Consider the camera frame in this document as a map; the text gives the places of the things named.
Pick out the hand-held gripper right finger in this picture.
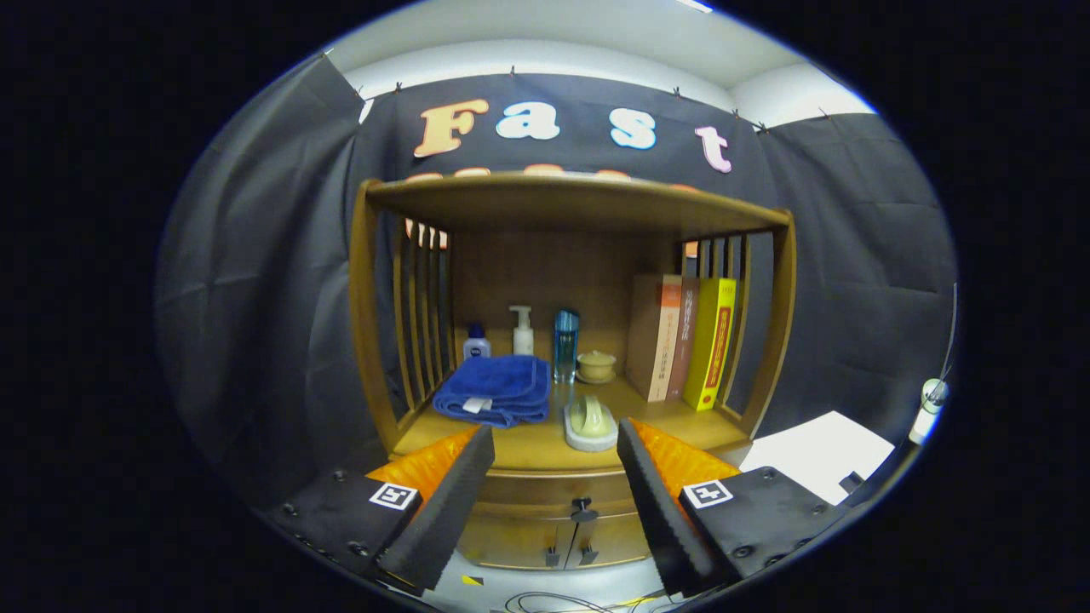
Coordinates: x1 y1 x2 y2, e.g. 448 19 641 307
616 417 848 597

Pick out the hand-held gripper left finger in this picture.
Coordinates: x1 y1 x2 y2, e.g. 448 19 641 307
268 424 496 595

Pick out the wooden drawer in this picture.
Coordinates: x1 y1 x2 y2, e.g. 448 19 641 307
475 467 638 516

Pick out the pale green scrubber grey base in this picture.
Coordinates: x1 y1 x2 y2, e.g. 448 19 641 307
563 394 620 453

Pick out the wooden cabinet door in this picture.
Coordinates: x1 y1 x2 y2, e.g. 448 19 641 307
457 518 573 570
566 511 655 567

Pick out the wooden countertop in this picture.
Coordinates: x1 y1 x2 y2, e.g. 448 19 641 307
392 375 754 473

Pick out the white drawer unit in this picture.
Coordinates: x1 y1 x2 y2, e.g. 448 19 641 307
739 410 897 507

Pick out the wooden cabinet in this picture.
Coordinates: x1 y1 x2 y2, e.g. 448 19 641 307
349 170 797 571

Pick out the blue folded towel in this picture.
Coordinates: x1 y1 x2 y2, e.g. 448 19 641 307
432 354 552 429

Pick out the beige lidded teacup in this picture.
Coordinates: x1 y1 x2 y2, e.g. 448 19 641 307
576 350 617 385

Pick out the yellow book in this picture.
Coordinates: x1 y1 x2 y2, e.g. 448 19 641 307
684 278 738 412

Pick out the orange and white book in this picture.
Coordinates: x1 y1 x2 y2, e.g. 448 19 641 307
626 274 684 403

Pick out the brown book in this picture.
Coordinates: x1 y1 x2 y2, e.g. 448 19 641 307
667 278 701 401

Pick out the white pump bottle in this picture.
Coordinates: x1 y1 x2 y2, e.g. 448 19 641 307
509 306 536 357

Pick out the clear blue bottle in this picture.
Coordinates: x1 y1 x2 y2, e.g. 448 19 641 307
554 309 581 385

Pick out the white and green round device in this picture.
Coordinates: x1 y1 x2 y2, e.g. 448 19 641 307
909 379 949 445

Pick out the tangle of black cables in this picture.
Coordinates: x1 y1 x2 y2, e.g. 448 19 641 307
504 590 674 613

